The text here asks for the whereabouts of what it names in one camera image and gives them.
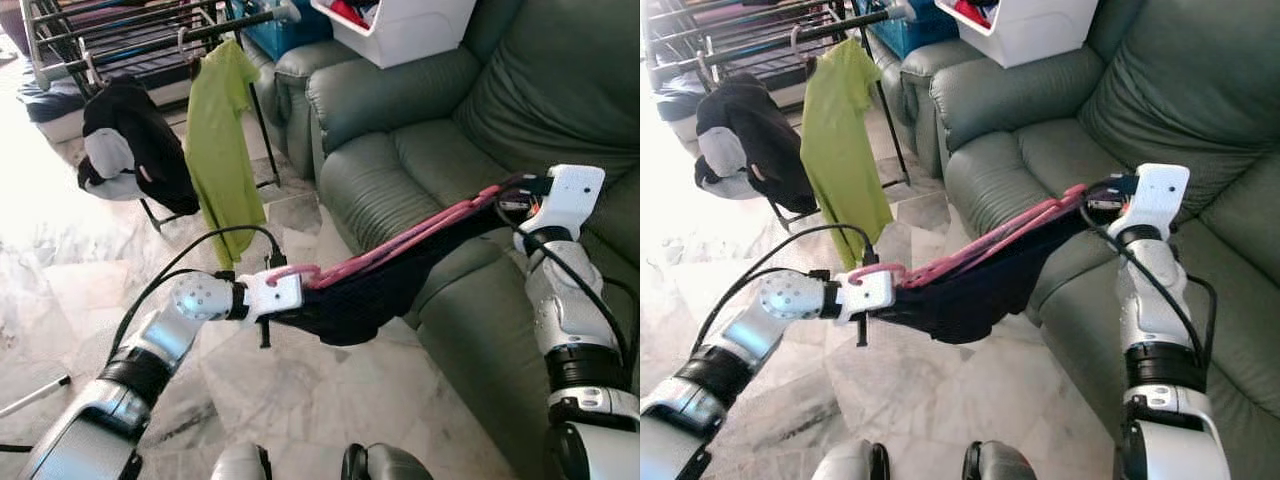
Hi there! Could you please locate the red plastic hanger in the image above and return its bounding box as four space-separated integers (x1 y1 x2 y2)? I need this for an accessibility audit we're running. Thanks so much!
850 183 1091 291
265 180 523 293

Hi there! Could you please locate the white storage bin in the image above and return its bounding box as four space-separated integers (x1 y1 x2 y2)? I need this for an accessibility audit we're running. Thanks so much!
935 0 1099 69
310 0 479 69

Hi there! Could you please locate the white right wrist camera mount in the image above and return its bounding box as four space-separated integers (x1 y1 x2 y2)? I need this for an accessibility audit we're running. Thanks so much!
540 164 608 243
1125 163 1191 241

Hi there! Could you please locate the robot right leg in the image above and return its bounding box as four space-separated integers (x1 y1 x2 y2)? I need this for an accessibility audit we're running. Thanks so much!
962 440 1041 480
342 442 438 480

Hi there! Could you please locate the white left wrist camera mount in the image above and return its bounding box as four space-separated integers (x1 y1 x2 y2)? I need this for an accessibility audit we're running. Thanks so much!
237 268 305 324
832 268 896 323

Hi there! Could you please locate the black and white garment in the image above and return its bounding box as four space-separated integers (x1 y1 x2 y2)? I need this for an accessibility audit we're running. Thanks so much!
78 75 201 216
693 72 819 214

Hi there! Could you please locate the green leather sofa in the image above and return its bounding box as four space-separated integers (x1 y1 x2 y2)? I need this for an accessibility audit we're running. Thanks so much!
905 0 1280 480
245 0 641 480

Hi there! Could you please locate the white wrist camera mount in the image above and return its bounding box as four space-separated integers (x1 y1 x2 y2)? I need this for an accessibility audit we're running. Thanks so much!
832 268 896 323
540 164 608 243
1125 163 1191 241
237 268 305 324

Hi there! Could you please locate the robot left leg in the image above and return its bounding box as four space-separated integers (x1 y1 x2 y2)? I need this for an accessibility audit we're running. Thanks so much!
210 442 273 480
810 440 891 480

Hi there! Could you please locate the blue suitcase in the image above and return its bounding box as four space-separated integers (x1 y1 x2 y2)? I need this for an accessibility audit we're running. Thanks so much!
230 0 336 63
860 0 951 59

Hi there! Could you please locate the black metal drying rack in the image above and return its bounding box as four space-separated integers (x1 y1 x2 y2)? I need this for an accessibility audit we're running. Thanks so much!
645 0 921 231
20 0 301 233

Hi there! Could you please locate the grey floor mattress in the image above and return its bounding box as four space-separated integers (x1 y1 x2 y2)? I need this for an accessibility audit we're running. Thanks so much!
18 68 101 143
650 70 713 126

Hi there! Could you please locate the green garment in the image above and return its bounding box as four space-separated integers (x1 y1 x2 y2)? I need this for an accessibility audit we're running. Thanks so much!
800 38 894 269
183 40 269 271

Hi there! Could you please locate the robot leg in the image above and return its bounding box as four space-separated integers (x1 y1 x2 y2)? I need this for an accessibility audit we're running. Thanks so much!
962 440 1041 480
210 442 273 480
810 440 891 480
342 442 438 480

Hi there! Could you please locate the dark navy garment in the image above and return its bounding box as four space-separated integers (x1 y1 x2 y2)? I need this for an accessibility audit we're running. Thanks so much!
270 198 533 347
868 205 1101 346

